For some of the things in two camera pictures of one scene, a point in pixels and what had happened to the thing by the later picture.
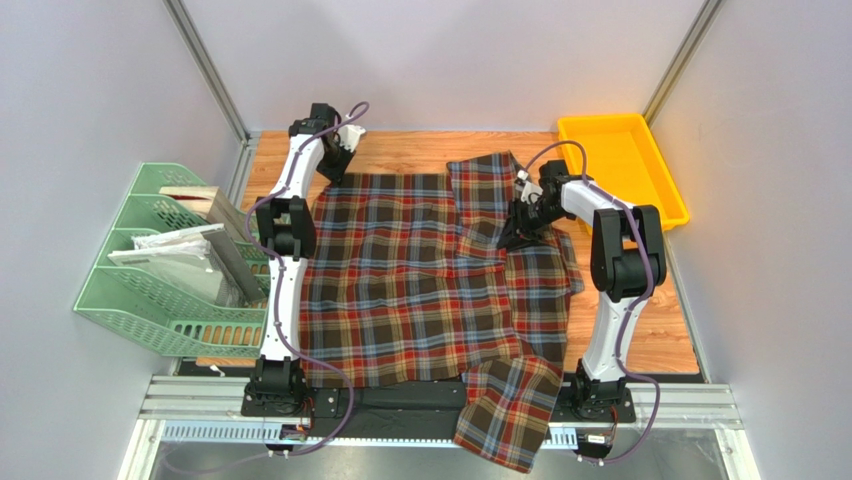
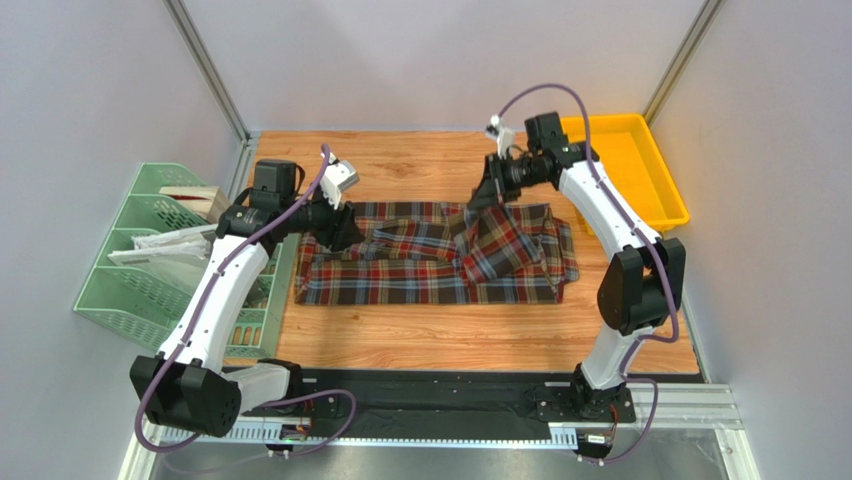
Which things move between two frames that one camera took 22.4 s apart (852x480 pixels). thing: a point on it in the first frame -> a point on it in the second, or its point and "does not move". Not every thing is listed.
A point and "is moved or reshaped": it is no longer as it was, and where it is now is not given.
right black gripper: x=521 y=226 -> x=496 y=180
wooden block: x=211 y=205 does not move
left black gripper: x=337 y=174 -> x=341 y=230
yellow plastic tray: x=626 y=160 does not move
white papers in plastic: x=182 y=258 does not move
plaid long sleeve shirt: x=405 y=282 is moved or reshaped
